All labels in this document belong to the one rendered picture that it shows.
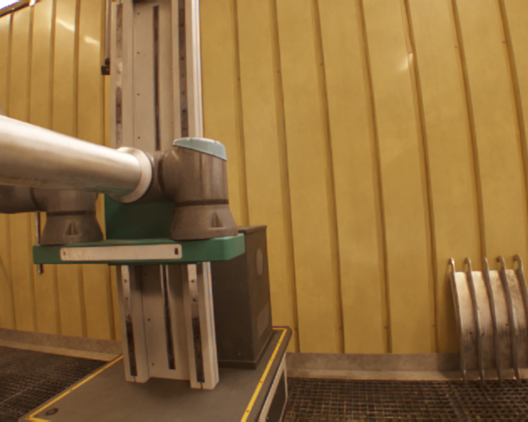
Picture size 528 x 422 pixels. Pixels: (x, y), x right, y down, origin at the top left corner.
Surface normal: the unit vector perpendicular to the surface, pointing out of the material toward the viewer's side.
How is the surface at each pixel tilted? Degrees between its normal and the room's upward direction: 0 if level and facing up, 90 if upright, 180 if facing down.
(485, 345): 86
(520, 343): 85
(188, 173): 91
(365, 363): 90
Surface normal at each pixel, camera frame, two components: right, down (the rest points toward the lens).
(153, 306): -0.21, -0.03
